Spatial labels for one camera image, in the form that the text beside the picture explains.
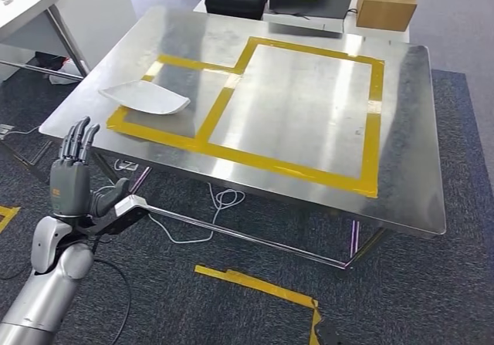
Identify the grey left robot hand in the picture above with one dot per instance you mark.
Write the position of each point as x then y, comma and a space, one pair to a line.
69, 187

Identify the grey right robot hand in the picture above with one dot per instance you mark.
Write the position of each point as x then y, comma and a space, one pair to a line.
330, 335

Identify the white curved car panel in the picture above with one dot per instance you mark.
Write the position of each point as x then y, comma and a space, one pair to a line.
146, 100

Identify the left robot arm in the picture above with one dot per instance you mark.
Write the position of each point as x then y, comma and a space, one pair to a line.
46, 291

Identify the steel workbench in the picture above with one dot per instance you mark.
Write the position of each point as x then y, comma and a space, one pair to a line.
405, 128

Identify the yellow floor tape strip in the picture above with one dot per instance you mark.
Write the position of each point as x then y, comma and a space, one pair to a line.
262, 284

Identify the white bag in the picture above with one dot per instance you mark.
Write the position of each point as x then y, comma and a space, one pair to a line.
67, 71

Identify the white desk with steel legs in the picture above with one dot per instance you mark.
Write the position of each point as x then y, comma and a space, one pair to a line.
97, 20

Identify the yellow double-square tape outline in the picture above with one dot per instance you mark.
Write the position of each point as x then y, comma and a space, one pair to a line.
372, 148

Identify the white table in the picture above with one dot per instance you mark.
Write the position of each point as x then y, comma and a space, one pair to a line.
380, 35

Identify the cardboard box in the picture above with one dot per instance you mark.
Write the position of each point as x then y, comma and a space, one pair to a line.
386, 13

